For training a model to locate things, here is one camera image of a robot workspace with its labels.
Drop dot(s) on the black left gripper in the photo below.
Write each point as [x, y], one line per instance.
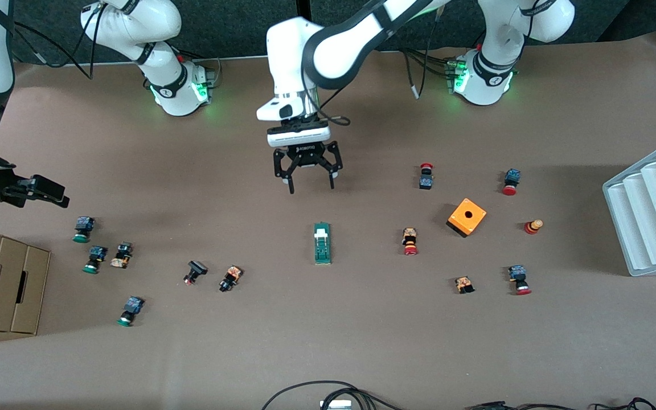
[307, 154]

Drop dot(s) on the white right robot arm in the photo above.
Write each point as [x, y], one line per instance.
[177, 97]

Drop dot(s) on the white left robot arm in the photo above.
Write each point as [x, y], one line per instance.
[285, 57]

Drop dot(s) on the green button blue block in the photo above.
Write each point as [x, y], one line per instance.
[97, 253]
[84, 223]
[133, 305]

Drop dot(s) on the brown table cover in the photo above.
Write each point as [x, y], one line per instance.
[191, 171]

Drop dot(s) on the red mushroom button black block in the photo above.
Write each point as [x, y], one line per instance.
[426, 182]

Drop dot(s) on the red button orange block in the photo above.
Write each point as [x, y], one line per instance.
[410, 236]

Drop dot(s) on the black square push button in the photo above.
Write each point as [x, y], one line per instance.
[197, 267]

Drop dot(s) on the orange black contact block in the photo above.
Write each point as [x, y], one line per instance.
[464, 284]

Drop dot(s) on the red button blue block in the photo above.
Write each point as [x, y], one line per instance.
[512, 176]
[517, 273]

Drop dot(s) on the red yellow button head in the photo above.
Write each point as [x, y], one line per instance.
[532, 227]

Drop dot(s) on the grey ribbed tray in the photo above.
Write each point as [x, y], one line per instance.
[647, 216]

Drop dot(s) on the orange button enclosure box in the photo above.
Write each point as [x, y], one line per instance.
[459, 219]

